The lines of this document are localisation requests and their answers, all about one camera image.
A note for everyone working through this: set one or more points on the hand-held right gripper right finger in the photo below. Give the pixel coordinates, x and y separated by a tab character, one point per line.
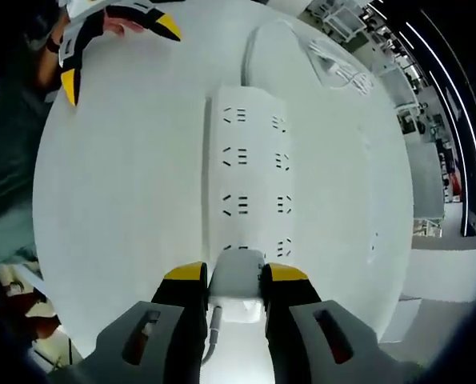
301	332

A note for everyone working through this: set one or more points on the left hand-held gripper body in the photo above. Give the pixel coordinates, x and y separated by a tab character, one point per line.
81	9

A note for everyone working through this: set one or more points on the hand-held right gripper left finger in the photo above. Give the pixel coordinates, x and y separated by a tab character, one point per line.
169	328

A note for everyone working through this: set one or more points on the white charger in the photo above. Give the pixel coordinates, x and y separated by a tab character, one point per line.
237	280

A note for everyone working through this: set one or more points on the white power strip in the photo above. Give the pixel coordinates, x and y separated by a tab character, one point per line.
257	168

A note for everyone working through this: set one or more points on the white desk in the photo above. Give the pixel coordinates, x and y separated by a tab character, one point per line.
121	180

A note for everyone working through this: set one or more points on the person's left hand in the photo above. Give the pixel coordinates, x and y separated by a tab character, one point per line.
121	27

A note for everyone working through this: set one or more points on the black wristwatch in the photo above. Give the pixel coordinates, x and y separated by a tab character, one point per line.
53	44

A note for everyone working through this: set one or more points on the frosted glass partition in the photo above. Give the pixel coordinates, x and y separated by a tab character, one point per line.
429	180

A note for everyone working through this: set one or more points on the distant office workstations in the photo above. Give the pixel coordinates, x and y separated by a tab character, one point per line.
413	120

